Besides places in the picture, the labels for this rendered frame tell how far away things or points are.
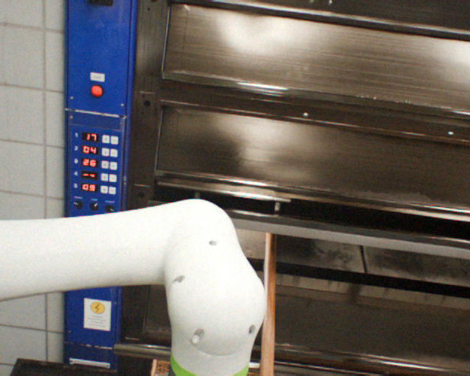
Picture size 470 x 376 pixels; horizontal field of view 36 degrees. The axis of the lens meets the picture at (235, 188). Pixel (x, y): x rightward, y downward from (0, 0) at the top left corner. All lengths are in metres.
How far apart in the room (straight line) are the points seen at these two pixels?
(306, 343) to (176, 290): 1.38
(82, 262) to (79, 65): 0.97
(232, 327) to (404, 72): 1.12
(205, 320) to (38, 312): 1.49
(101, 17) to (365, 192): 0.78
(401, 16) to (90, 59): 0.73
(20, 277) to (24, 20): 1.04
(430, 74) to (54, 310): 1.24
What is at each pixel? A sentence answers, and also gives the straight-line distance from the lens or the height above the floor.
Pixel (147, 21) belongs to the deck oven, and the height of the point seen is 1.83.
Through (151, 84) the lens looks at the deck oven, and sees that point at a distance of 1.80.
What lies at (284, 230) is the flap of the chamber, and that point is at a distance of 1.78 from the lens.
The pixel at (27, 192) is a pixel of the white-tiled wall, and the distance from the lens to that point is 2.01.
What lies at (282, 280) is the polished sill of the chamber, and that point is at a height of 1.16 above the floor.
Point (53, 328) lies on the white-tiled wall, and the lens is 2.26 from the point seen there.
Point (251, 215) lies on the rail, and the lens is 1.76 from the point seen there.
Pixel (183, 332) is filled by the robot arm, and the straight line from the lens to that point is 0.80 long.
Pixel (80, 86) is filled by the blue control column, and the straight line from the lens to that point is 1.81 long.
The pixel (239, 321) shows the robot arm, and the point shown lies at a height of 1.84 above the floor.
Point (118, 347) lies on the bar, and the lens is 1.75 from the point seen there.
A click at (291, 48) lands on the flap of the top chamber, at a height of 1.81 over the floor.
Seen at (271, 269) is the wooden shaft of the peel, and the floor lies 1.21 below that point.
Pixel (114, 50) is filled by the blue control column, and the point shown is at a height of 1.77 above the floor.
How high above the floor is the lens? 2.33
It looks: 28 degrees down
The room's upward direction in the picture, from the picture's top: 8 degrees clockwise
